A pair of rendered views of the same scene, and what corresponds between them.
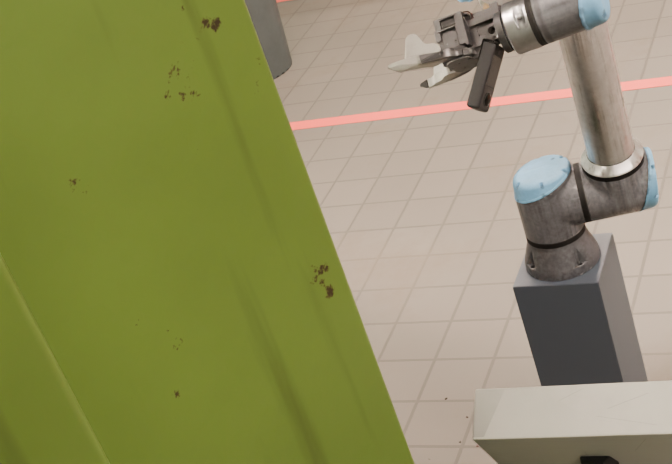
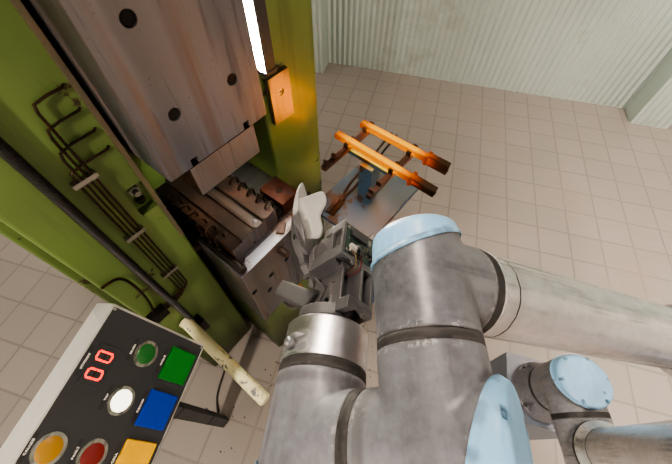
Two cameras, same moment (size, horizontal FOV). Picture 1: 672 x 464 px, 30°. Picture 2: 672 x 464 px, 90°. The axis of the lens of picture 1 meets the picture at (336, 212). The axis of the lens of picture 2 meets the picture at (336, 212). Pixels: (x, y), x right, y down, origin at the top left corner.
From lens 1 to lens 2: 2.04 m
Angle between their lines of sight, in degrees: 60
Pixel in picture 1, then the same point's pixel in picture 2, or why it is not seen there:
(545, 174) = (577, 383)
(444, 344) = not seen: hidden behind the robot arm
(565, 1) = (268, 436)
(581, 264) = (526, 406)
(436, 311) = not seen: hidden behind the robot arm
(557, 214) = (546, 390)
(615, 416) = (35, 404)
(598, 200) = (561, 430)
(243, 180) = not seen: outside the picture
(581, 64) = (650, 443)
